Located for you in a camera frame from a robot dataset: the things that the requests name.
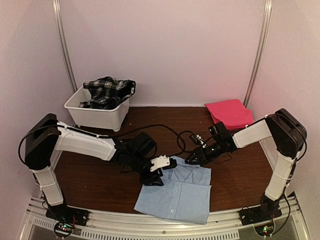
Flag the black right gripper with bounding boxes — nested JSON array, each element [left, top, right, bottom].
[[185, 140, 225, 164]]

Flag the light blue shirt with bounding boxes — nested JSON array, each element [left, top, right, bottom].
[[134, 156, 212, 224]]

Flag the pink trousers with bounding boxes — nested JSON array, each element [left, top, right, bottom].
[[204, 99, 254, 130]]

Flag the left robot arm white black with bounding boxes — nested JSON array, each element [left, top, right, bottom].
[[18, 113, 170, 222]]

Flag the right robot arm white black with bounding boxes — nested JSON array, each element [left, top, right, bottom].
[[185, 108, 307, 221]]

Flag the white plastic laundry bin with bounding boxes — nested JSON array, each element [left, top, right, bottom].
[[64, 87, 130, 132]]

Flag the black white plaid garment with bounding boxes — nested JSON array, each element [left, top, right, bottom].
[[79, 76, 136, 110]]

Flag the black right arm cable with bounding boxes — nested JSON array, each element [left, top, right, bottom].
[[176, 131, 206, 155]]

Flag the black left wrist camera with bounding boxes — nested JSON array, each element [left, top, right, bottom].
[[133, 132, 157, 156]]

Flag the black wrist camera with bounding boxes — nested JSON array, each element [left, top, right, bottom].
[[133, 132, 157, 156], [208, 121, 229, 142]]

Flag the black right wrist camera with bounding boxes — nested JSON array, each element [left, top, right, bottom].
[[208, 121, 229, 142]]

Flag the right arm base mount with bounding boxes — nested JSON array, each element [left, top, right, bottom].
[[239, 195, 282, 237]]

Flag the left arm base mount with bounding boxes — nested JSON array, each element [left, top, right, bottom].
[[42, 200, 89, 239]]

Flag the front aluminium rail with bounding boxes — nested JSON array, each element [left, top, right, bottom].
[[17, 196, 311, 240]]

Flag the right aluminium frame post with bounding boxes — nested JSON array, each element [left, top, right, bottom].
[[243, 0, 273, 107]]

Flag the aluminium frame post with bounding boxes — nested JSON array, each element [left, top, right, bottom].
[[52, 0, 78, 93], [243, 0, 273, 107]]

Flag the left aluminium frame post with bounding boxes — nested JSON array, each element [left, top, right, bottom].
[[52, 0, 78, 93]]

